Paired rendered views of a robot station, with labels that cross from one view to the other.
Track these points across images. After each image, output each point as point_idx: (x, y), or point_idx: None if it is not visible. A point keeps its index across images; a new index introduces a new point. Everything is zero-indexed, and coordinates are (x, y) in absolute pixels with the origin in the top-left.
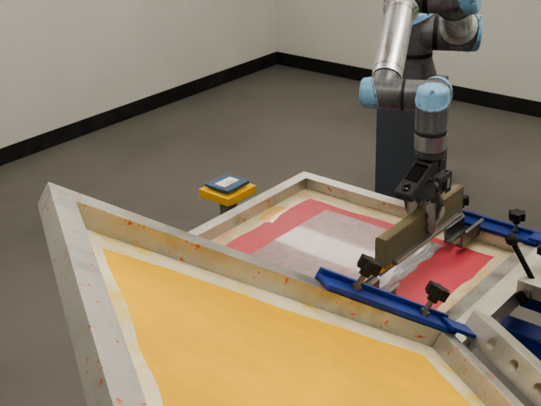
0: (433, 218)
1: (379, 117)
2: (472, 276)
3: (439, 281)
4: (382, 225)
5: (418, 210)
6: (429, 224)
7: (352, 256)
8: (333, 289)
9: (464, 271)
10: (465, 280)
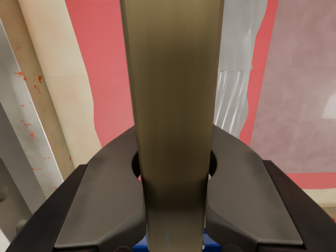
0: (99, 162)
1: None
2: (98, 130)
3: (128, 82)
4: (312, 178)
5: (187, 169)
6: (128, 140)
7: (334, 53)
8: None
9: None
10: (96, 113)
